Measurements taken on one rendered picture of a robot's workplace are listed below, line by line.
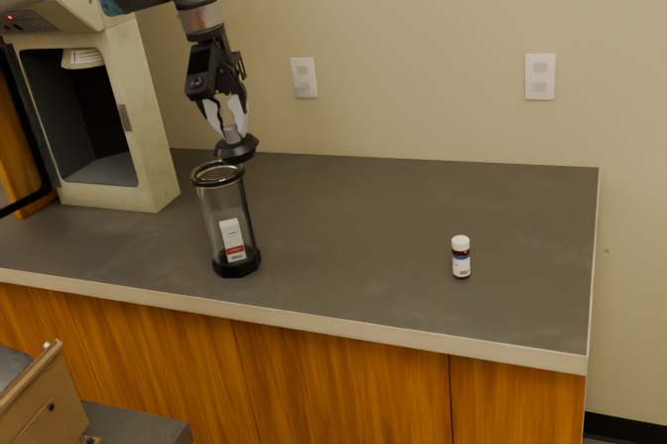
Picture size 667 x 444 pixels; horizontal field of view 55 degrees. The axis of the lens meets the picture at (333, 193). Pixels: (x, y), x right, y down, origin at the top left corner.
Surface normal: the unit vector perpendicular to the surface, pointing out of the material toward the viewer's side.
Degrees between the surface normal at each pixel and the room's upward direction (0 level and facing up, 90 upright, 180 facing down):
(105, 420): 0
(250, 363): 90
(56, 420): 90
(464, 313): 0
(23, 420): 90
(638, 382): 90
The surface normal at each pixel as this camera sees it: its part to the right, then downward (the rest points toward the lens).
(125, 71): 0.92, 0.07
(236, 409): -0.36, 0.46
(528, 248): -0.12, -0.89
